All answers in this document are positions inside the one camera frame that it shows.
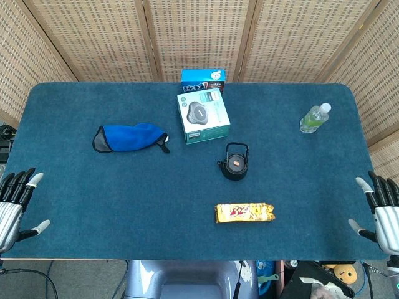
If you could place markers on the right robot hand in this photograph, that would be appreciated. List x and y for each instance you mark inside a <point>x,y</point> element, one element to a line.
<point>388,221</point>

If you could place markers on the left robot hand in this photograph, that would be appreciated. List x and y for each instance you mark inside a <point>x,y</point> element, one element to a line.
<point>11,215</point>

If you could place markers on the black cast iron teapot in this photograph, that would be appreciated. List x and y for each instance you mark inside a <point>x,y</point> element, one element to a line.
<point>232,175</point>

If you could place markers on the yellow plush toy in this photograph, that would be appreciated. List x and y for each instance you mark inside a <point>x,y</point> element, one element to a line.
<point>345,274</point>

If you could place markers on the black equipment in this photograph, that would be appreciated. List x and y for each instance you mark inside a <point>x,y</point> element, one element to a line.
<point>5,141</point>

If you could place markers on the black bag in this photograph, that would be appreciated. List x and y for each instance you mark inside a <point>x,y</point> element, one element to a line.
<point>299,286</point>

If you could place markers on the blue felt table mat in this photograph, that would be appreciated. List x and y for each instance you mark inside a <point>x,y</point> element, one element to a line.
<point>124,202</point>

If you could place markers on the clear plastic bottle green label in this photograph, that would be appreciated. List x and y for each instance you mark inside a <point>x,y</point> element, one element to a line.
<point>313,120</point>

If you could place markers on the blue plastic container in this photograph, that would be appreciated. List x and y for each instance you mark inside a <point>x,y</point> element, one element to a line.
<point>265,274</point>

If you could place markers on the blue cloth pouch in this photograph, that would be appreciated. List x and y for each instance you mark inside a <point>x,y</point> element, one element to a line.
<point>131,138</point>

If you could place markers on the yellow snack packet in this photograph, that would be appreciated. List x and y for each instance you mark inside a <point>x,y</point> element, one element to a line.
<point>244,213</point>

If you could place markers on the grey-blue robot torso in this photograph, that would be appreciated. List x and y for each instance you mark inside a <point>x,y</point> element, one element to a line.
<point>187,280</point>

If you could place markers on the white speaker product box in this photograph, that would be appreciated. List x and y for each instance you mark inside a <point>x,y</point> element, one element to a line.
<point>205,123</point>

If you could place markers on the blue cartoon print box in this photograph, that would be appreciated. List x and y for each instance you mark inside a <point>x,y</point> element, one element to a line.
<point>202,79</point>

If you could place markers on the woven rattan folding screen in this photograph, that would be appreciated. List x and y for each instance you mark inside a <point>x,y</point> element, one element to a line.
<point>199,37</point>

